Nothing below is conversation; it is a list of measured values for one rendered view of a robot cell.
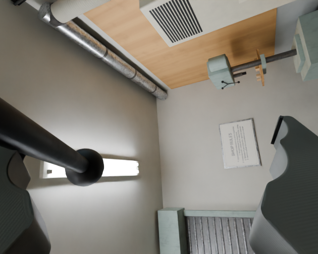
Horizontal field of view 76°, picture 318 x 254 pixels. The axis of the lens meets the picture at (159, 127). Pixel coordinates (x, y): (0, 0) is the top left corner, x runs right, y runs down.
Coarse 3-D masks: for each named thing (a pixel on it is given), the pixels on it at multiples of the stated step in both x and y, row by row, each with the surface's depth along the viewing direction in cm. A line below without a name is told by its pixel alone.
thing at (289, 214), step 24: (288, 120) 9; (288, 144) 8; (312, 144) 8; (288, 168) 7; (312, 168) 7; (264, 192) 6; (288, 192) 6; (312, 192) 6; (264, 216) 5; (288, 216) 5; (312, 216) 5; (264, 240) 6; (288, 240) 5; (312, 240) 5
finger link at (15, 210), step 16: (0, 160) 7; (16, 160) 8; (0, 176) 7; (16, 176) 8; (0, 192) 6; (16, 192) 6; (0, 208) 6; (16, 208) 6; (32, 208) 6; (0, 224) 5; (16, 224) 5; (32, 224) 5; (0, 240) 5; (16, 240) 5; (32, 240) 5; (48, 240) 6
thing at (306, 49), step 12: (312, 12) 180; (300, 24) 184; (312, 24) 179; (300, 36) 191; (312, 36) 178; (300, 48) 191; (312, 48) 176; (216, 60) 202; (228, 60) 218; (264, 60) 208; (300, 60) 190; (312, 60) 175; (216, 72) 215; (228, 72) 211; (264, 72) 225; (312, 72) 192; (216, 84) 240; (228, 84) 239
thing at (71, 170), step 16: (0, 112) 6; (16, 112) 7; (0, 128) 6; (16, 128) 7; (32, 128) 8; (0, 144) 7; (16, 144) 7; (32, 144) 8; (48, 144) 9; (64, 144) 12; (48, 160) 11; (64, 160) 12; (80, 160) 15; (96, 160) 18; (80, 176) 17; (96, 176) 18
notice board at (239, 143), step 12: (240, 120) 283; (252, 120) 276; (228, 132) 288; (240, 132) 280; (252, 132) 273; (228, 144) 285; (240, 144) 277; (252, 144) 270; (228, 156) 282; (240, 156) 274; (252, 156) 268
